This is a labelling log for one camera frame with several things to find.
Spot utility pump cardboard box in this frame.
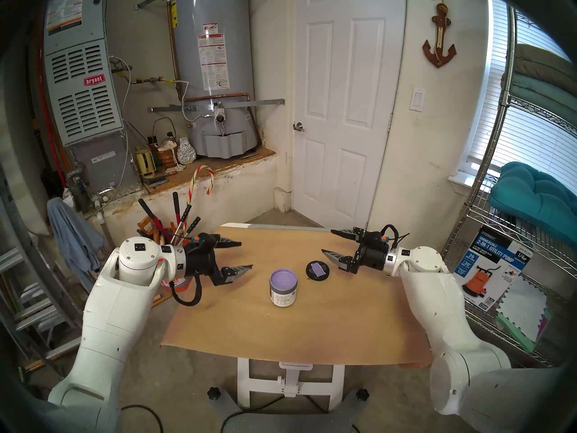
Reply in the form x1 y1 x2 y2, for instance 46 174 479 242
453 225 535 313

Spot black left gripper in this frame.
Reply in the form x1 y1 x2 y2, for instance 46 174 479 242
184 235 254 287

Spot black round jar lid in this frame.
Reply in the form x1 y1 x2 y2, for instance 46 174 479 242
305 260 331 282

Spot wicker basket with handle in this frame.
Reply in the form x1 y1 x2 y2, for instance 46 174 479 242
151 117 180 169

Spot olive green cushion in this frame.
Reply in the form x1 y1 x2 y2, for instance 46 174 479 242
514 43 577 83

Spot white panel door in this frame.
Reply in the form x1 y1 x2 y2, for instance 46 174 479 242
291 0 408 232

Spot brown anchor wall decoration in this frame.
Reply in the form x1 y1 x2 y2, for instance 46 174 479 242
422 0 457 68

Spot white zigzag foam mat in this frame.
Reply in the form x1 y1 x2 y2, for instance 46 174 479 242
496 274 559 342

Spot chrome wire shelf rack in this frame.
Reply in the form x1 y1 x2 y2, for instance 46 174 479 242
440 4 577 369

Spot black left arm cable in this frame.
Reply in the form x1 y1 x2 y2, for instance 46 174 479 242
169 273 203 308

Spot teal tufted cushion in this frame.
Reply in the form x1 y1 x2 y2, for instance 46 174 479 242
488 161 577 248

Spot silver shears black grips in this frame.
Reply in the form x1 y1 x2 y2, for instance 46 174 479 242
169 204 201 247

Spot grey Bryant furnace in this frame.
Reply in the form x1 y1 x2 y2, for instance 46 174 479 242
43 0 140 198

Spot blue hanging cloth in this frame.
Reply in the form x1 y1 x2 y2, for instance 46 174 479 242
47 197 105 297

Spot green foam mat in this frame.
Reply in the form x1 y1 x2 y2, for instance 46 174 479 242
496 313 537 354

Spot white window blinds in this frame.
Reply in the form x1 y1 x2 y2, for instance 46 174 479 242
469 0 577 189

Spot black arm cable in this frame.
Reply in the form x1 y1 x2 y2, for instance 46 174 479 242
381 224 411 253
169 273 203 308

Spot crumpled aluminium foil lump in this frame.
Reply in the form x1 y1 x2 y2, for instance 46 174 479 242
177 138 197 165

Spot red white candy cane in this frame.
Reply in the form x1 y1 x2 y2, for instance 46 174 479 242
180 165 216 239

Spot white window sill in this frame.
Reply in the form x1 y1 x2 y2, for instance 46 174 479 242
448 168 492 196

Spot wooden handled tools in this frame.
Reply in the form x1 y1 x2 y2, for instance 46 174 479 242
137 216 165 243

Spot white paint jar black lid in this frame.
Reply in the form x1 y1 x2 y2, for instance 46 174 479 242
269 268 299 308

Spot grey water heater tank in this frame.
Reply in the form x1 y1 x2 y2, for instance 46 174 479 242
171 0 260 160

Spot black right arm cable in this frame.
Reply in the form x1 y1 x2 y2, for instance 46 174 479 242
381 224 411 253

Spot aluminium ladder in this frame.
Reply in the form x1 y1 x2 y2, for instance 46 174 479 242
0 166 91 381

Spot dark green cushion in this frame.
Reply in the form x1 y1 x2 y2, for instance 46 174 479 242
500 71 577 128

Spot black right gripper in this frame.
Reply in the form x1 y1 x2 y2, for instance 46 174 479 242
321 227 390 275

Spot orange plastic bucket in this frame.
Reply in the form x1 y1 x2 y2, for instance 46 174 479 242
159 276 195 294

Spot yellow plastic jug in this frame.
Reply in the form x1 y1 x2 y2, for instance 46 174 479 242
134 148 157 179

